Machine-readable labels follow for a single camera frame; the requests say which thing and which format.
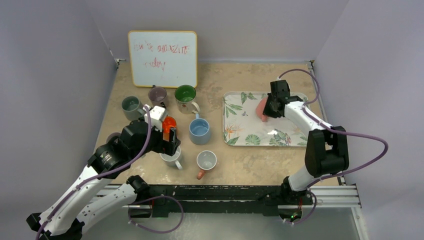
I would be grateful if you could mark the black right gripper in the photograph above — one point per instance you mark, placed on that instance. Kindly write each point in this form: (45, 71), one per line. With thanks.
(271, 106)

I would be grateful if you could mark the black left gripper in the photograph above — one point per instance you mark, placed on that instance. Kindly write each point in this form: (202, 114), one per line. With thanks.
(167, 146)

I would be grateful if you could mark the light blue mug front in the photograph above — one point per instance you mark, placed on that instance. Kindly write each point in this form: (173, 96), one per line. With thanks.
(174, 160)

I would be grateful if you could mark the light blue mug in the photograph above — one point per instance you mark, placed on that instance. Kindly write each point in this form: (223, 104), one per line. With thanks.
(174, 160)
(199, 130)

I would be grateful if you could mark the pink mug back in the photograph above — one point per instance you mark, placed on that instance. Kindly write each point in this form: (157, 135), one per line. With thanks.
(260, 109)

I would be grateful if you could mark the pink mug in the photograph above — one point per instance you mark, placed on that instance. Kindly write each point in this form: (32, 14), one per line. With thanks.
(206, 160)
(260, 109)

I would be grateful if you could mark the bright orange mug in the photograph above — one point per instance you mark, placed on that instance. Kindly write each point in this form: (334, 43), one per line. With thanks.
(168, 123)

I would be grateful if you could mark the light blue mug back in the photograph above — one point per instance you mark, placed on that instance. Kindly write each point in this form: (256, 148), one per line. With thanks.
(199, 130)

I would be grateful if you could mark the pink mug front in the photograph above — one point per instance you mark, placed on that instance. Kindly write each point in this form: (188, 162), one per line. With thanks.
(206, 160)

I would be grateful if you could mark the purple mug black handle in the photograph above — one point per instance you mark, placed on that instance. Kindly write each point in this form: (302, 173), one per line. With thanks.
(158, 97)

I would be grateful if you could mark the grey-green ceramic mug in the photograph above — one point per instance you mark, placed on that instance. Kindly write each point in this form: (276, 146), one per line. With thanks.
(132, 108)

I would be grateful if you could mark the cream illustrated mug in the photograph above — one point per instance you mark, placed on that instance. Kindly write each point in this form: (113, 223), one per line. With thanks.
(185, 96)

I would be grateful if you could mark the lilac ribbed mug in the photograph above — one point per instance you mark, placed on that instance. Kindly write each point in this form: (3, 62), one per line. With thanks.
(113, 138)

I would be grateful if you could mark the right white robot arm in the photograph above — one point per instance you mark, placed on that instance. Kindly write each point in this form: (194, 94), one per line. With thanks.
(326, 147)

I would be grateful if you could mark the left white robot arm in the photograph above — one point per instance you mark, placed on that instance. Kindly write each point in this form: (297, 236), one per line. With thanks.
(73, 214)

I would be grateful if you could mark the leaf-patterned serving tray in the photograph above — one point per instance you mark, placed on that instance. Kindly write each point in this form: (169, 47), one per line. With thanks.
(242, 127)

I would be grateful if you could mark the white dry-erase board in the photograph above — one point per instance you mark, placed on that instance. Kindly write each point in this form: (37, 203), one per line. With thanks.
(167, 59)

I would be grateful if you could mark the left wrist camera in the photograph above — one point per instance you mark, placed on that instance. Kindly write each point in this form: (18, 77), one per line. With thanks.
(155, 116)

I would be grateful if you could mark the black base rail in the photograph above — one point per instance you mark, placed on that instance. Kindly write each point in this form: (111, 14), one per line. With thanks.
(218, 199)

